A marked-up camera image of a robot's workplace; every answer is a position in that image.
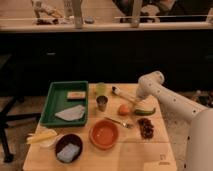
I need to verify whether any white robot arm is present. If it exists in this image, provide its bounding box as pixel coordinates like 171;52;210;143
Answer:
136;71;213;171

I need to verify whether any small metal cup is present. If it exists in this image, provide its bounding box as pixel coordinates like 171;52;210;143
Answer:
96;95;108;112

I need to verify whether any orange toy fruit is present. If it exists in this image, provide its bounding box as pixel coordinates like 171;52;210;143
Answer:
117;104;130;116

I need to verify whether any tan sponge block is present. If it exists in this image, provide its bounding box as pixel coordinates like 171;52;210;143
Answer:
67;92;86;100

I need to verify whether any grey folded cloth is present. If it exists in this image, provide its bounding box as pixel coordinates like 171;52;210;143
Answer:
55;105;85;121

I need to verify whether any metal fork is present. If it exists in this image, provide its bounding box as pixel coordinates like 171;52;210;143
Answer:
105;117;134;129

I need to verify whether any green plastic tray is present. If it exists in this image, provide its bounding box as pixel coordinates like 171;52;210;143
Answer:
40;81;89;128

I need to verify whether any orange bowl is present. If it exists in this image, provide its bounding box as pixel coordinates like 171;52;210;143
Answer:
89;120;119;150

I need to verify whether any brown crumbs pile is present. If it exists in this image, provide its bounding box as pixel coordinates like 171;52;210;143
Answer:
138;118;154;139

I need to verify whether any dark brown bowl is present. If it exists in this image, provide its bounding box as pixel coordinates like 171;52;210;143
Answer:
55;134;83;163

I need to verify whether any blue sponge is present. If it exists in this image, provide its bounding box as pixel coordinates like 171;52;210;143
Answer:
57;143;80;163

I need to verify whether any small white bowl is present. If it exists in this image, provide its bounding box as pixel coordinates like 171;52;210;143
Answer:
39;130;58;148

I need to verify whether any black office chair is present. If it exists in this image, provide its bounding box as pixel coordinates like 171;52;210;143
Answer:
0;53;42;164

